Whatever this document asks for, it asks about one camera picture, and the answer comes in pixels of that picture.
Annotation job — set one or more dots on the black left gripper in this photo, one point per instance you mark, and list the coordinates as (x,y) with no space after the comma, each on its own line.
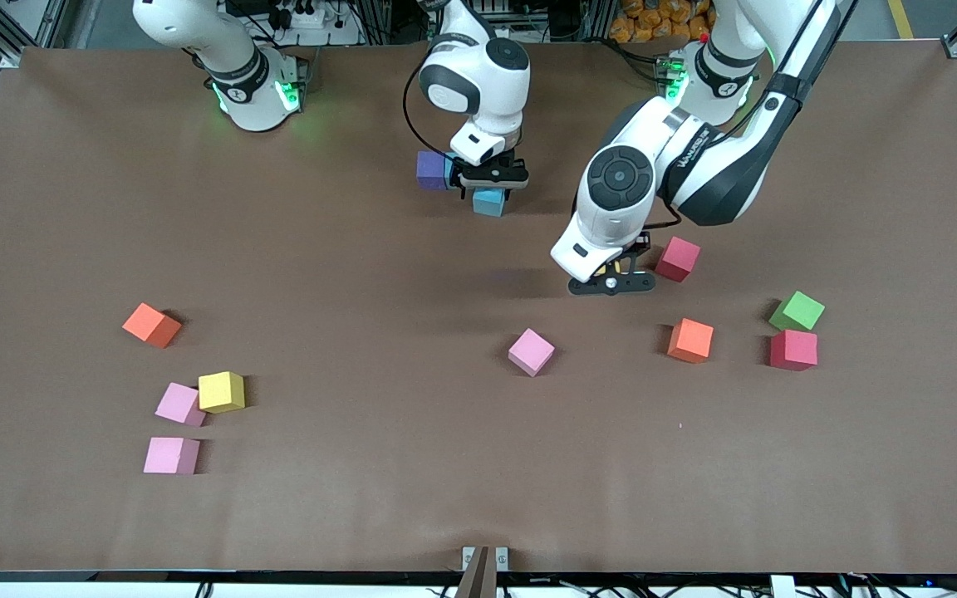
(643,245)

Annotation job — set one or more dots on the green foam cube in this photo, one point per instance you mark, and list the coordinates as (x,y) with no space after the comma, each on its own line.
(797,311)

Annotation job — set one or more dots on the light blue foam cube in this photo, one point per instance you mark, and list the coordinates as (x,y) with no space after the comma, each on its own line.
(488,203)

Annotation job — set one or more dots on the pink foam cube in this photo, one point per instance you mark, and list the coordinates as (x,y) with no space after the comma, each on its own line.
(175,404)
(531,351)
(171,455)

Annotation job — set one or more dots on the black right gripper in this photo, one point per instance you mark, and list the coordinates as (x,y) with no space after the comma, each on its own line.
(505,170)

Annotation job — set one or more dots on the orange foam cube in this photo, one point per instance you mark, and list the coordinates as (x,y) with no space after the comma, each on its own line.
(690,340)
(152,325)

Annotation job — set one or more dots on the pile of orange objects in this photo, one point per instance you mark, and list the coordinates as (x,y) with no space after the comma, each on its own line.
(653,21)

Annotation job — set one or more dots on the white power strip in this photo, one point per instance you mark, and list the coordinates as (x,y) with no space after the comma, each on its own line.
(308,17)

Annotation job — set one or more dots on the grey metal mounting bracket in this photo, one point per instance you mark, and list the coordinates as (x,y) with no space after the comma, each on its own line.
(502,558)

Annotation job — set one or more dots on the light blue cube orange speck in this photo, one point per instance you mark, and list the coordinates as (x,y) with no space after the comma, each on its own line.
(450,170)

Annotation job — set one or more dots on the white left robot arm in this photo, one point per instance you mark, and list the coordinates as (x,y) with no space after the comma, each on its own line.
(611,208)

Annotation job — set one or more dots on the purple foam cube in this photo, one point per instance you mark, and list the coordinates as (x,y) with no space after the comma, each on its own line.
(431,170)

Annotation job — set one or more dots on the brown table cover sheet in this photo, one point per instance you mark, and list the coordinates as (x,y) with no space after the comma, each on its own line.
(404,465)

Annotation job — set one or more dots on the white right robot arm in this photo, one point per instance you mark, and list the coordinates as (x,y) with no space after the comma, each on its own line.
(478,83)

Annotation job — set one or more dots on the red foam cube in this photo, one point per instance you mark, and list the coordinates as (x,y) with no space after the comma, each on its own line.
(793,350)
(678,258)

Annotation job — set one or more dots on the brown tapered strip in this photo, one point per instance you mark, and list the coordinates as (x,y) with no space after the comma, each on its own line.
(478,577)

